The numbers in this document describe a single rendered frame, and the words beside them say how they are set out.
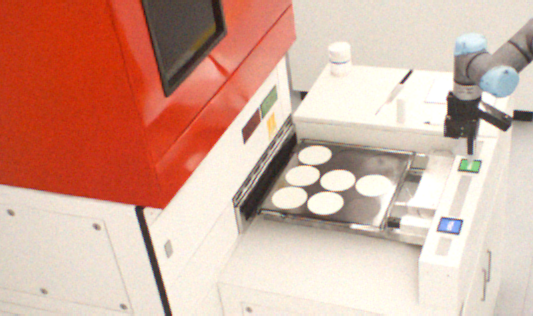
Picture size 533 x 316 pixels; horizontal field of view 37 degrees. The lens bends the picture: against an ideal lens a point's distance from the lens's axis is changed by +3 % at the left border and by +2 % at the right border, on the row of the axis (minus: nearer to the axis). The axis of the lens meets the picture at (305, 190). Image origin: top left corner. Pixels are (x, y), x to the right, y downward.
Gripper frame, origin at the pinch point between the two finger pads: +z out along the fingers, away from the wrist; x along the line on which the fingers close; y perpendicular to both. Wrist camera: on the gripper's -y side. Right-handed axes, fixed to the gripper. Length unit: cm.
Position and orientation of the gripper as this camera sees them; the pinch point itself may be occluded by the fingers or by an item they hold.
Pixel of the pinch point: (472, 159)
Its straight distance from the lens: 212.9
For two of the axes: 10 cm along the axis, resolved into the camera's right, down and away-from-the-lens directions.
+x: -3.4, 5.9, -7.3
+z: 1.0, 7.9, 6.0
